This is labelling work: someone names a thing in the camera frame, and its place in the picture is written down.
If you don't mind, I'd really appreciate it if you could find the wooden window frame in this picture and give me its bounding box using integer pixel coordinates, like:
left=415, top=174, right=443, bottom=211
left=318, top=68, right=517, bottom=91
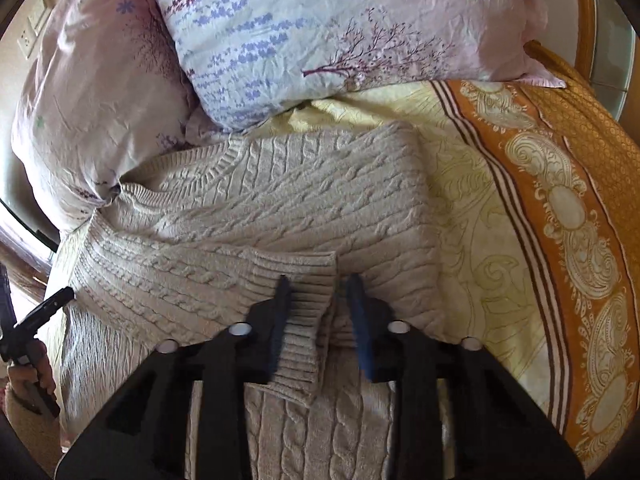
left=1, top=226, right=53, bottom=302

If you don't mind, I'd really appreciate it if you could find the person's left hand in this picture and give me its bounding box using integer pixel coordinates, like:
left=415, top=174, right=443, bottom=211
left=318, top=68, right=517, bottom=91
left=8, top=339, right=56, bottom=415

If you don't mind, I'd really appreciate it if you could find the white floral pillow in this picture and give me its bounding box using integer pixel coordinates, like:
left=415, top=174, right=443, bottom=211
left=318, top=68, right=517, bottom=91
left=156, top=0, right=561, bottom=132

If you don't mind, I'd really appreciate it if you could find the yellow orange patterned bedspread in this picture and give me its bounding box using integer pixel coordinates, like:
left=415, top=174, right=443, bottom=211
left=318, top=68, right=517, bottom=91
left=259, top=42, right=639, bottom=479

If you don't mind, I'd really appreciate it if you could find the wooden headboard frame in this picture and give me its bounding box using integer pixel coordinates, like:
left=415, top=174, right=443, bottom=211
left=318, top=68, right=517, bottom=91
left=575, top=0, right=637, bottom=120

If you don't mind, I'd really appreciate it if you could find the black nightstand top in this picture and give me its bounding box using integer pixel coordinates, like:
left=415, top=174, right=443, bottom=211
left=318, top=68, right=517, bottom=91
left=1, top=198, right=60, bottom=252

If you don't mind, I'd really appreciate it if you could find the white wall switch socket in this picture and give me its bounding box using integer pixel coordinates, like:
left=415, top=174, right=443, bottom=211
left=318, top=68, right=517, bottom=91
left=17, top=0, right=54, bottom=58

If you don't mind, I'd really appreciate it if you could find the pink floral pillow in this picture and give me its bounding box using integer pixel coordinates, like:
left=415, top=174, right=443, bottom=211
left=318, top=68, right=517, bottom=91
left=11, top=0, right=219, bottom=233

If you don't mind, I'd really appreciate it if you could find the cream fleece sleeve forearm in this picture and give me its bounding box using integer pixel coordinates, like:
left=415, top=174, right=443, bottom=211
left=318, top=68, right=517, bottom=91
left=4, top=386, right=63, bottom=477

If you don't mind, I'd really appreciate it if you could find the beige cable knit sweater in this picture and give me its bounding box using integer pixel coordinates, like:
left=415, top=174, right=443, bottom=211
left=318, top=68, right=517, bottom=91
left=47, top=124, right=444, bottom=479

